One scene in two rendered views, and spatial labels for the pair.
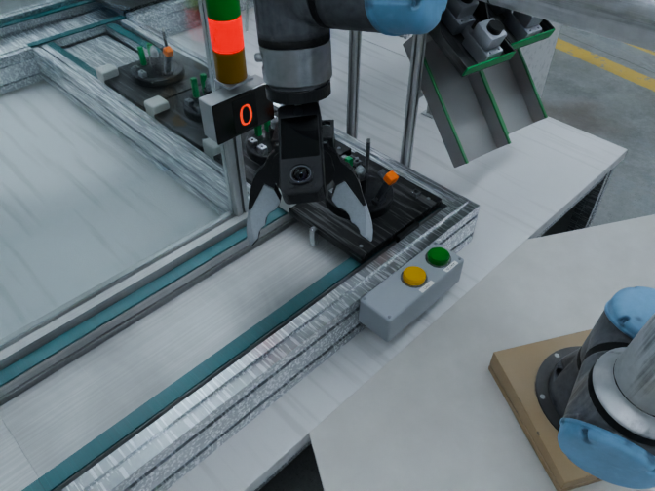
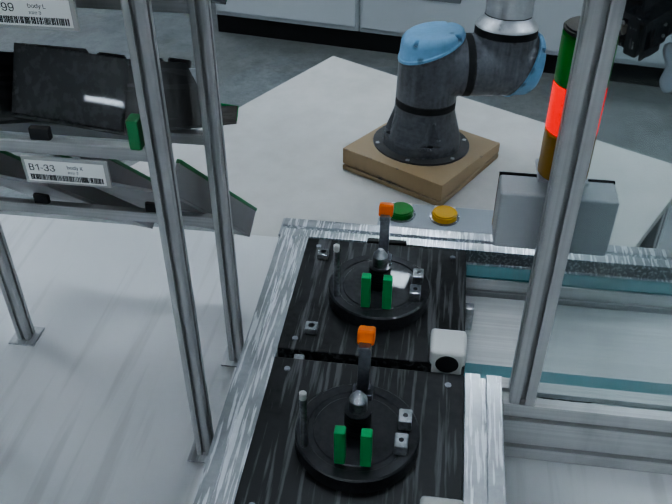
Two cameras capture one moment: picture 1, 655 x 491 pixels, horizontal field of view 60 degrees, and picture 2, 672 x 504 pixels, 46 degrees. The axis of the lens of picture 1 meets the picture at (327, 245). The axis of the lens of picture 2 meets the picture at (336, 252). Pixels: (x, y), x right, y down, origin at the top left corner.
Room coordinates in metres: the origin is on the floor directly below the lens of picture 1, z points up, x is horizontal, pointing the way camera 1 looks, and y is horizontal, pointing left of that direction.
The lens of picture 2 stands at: (1.46, 0.56, 1.69)
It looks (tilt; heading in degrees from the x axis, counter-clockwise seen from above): 38 degrees down; 232
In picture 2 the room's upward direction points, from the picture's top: straight up
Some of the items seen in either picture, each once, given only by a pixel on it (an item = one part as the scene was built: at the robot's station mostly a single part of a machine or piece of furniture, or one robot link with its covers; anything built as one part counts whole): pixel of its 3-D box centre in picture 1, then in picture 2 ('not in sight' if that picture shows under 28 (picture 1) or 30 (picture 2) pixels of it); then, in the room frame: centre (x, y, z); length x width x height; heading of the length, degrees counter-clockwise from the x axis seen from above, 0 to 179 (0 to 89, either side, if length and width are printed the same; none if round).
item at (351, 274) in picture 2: (359, 194); (378, 290); (0.91, -0.06, 0.98); 0.14 x 0.14 x 0.02
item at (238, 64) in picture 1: (230, 62); (566, 151); (0.86, 0.15, 1.28); 0.05 x 0.05 x 0.05
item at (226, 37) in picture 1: (226, 31); (575, 106); (0.86, 0.15, 1.33); 0.05 x 0.05 x 0.05
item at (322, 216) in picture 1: (358, 202); (378, 300); (0.91, -0.06, 0.96); 0.24 x 0.24 x 0.02; 44
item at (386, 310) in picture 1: (411, 288); (442, 232); (0.69, -0.15, 0.93); 0.21 x 0.07 x 0.06; 134
